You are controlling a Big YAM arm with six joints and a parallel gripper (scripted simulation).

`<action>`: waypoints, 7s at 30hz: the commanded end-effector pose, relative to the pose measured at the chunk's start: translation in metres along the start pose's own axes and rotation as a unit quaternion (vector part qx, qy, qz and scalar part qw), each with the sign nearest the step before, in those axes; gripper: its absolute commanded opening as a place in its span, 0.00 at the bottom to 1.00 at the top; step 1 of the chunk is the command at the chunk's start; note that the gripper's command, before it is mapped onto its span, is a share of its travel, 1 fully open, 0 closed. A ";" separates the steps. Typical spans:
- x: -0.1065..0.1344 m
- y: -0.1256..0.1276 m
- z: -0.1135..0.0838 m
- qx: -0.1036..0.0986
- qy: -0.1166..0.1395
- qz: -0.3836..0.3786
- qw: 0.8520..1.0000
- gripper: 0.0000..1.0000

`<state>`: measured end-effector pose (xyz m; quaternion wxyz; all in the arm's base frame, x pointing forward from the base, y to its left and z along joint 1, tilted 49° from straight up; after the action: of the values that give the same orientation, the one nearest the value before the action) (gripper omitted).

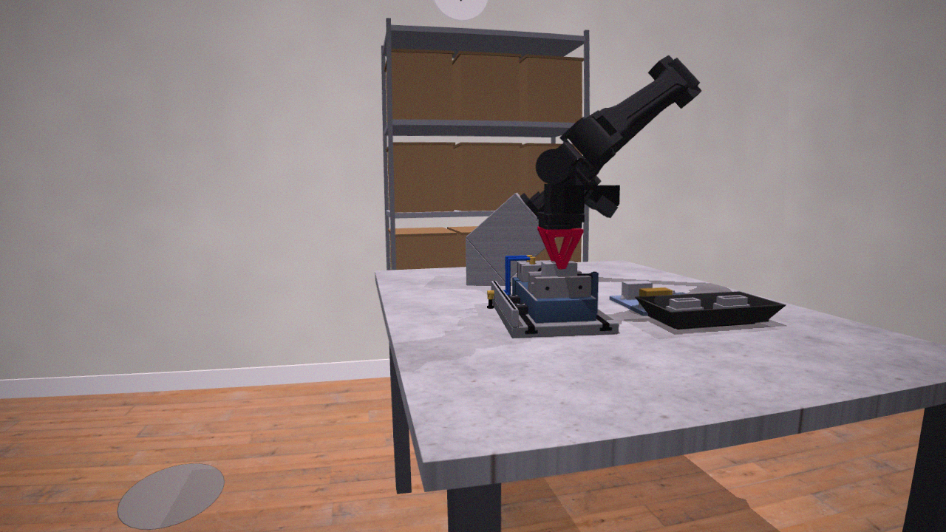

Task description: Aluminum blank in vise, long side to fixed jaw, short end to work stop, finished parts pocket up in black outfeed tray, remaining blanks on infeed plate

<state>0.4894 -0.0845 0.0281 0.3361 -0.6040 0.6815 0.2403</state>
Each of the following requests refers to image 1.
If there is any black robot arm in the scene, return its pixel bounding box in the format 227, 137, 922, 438
536, 55, 702, 218

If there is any yellow rectangular block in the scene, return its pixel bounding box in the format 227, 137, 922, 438
639, 287, 673, 296

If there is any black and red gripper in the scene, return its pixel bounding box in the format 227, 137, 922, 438
537, 183, 585, 269

